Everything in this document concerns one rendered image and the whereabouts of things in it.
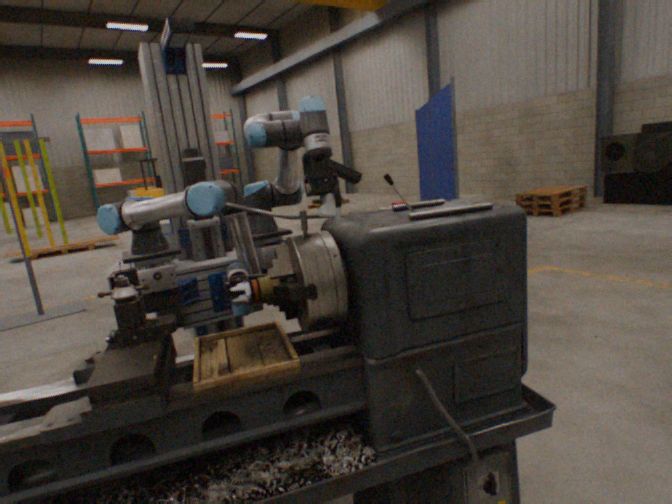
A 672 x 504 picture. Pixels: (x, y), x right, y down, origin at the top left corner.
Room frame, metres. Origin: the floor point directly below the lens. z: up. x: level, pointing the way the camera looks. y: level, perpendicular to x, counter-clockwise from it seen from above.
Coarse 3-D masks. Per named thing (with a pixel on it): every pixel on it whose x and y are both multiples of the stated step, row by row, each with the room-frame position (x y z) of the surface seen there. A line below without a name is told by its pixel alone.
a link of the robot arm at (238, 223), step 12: (228, 180) 1.63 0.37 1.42; (240, 192) 1.64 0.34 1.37; (240, 204) 1.64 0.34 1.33; (228, 216) 1.63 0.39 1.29; (240, 216) 1.64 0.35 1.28; (240, 228) 1.64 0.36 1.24; (240, 240) 1.63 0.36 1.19; (252, 240) 1.67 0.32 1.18; (240, 252) 1.64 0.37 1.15; (252, 252) 1.65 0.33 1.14; (252, 264) 1.64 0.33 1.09
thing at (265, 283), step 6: (252, 282) 1.28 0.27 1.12; (258, 282) 1.29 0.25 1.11; (264, 282) 1.28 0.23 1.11; (270, 282) 1.28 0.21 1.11; (276, 282) 1.30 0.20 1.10; (252, 288) 1.27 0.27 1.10; (258, 288) 1.27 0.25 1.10; (264, 288) 1.27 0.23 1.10; (270, 288) 1.27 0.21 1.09; (252, 294) 1.26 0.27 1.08; (258, 294) 1.26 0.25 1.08; (264, 294) 1.27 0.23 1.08; (270, 294) 1.27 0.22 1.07; (252, 300) 1.28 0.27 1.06; (258, 300) 1.27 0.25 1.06; (264, 300) 1.27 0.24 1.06; (270, 300) 1.28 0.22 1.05
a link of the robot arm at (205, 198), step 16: (192, 192) 1.50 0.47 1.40; (208, 192) 1.49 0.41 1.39; (224, 192) 1.53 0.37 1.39; (112, 208) 1.61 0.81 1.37; (128, 208) 1.61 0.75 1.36; (144, 208) 1.59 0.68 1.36; (160, 208) 1.57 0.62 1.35; (176, 208) 1.55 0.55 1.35; (192, 208) 1.50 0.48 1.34; (208, 208) 1.49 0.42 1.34; (224, 208) 1.55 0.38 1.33; (112, 224) 1.60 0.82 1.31; (128, 224) 1.61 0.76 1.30
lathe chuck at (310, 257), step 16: (288, 240) 1.36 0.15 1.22; (304, 240) 1.29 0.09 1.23; (320, 240) 1.29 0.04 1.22; (304, 256) 1.23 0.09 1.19; (320, 256) 1.24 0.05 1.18; (304, 272) 1.20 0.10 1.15; (320, 272) 1.21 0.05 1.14; (320, 288) 1.20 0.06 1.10; (304, 304) 1.23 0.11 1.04; (320, 304) 1.20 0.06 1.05; (336, 304) 1.21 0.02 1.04; (304, 320) 1.26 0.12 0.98; (320, 320) 1.22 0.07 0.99
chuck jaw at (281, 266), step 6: (276, 246) 1.38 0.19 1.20; (282, 246) 1.39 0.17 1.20; (276, 252) 1.37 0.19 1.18; (282, 252) 1.37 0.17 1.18; (288, 252) 1.38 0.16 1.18; (276, 258) 1.39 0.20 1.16; (282, 258) 1.36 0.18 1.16; (288, 258) 1.36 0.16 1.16; (276, 264) 1.35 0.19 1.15; (282, 264) 1.35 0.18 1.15; (288, 264) 1.35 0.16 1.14; (270, 270) 1.33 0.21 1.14; (276, 270) 1.33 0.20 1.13; (282, 270) 1.34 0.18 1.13; (288, 270) 1.34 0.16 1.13; (270, 276) 1.32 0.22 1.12; (276, 276) 1.32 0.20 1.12; (282, 276) 1.34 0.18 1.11; (288, 276) 1.35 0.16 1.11
